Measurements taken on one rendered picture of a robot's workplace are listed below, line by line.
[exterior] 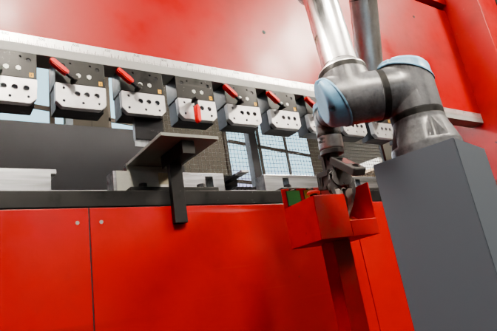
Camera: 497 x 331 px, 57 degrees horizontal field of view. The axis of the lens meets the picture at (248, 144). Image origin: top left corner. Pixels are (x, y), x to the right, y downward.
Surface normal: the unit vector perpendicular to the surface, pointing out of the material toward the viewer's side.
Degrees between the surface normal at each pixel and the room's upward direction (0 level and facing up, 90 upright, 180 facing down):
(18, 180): 90
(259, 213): 90
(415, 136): 72
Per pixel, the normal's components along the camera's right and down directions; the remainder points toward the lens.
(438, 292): -0.69, -0.12
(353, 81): -0.07, -0.45
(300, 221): -0.90, 0.00
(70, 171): 0.54, -0.35
